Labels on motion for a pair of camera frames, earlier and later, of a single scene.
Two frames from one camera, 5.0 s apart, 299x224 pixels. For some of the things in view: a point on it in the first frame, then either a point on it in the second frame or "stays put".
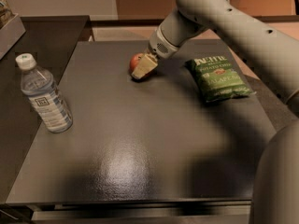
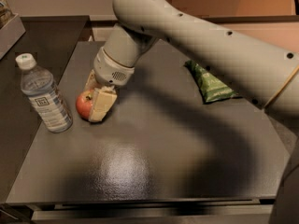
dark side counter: x=57 y=42 stays put
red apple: x=134 y=63 to x=84 y=103
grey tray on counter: x=10 y=34 stays put
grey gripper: x=158 y=47 to x=109 y=69
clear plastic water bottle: x=44 y=95 stays put
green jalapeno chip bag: x=216 y=78 stays put
